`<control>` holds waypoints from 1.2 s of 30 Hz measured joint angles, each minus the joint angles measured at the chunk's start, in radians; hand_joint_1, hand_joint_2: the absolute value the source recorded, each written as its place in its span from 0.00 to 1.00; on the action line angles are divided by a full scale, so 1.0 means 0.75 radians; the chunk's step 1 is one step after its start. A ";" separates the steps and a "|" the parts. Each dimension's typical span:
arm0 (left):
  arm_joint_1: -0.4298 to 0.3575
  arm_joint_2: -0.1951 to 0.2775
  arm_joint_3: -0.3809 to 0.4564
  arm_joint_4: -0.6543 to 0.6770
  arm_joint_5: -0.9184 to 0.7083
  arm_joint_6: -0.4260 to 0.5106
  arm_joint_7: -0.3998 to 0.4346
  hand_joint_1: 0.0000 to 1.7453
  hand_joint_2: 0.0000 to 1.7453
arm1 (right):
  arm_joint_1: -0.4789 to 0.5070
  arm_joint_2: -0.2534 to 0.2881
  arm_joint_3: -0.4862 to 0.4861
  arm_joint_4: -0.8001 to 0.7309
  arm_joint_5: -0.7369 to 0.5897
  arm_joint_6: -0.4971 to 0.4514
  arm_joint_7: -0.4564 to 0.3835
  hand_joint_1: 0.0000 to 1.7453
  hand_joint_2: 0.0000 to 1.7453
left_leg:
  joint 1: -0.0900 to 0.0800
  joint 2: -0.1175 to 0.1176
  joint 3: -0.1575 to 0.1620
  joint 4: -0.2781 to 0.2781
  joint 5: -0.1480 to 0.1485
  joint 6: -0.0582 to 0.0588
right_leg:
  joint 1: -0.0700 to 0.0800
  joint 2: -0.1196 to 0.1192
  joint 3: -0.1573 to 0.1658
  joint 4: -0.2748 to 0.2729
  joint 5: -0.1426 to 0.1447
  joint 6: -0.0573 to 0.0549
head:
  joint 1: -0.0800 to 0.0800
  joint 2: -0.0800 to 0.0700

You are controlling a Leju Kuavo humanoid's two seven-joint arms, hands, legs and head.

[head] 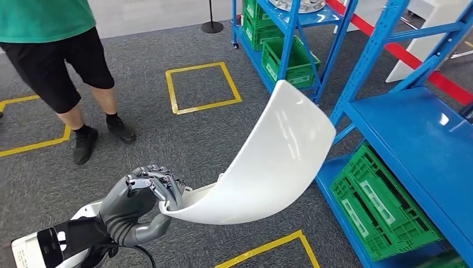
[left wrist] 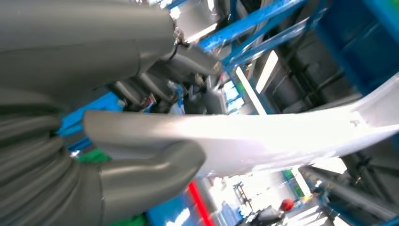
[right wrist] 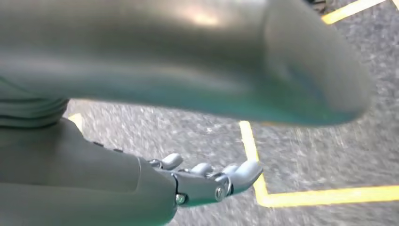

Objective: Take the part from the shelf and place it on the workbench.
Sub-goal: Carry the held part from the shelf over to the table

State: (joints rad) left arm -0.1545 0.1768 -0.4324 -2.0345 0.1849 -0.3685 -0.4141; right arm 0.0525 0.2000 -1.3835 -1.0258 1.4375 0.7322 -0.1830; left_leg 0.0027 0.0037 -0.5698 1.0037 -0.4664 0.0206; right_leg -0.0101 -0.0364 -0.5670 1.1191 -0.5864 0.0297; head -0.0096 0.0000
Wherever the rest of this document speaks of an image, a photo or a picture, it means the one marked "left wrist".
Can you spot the red barrier belt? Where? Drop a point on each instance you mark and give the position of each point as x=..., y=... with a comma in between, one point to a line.
x=201, y=206

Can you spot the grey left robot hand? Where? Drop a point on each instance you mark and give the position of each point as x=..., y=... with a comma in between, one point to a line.
x=78, y=46

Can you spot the person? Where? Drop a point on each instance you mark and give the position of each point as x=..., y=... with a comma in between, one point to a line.
x=268, y=216

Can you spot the blue metal shelf rack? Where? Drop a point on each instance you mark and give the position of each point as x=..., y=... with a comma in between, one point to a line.
x=358, y=46

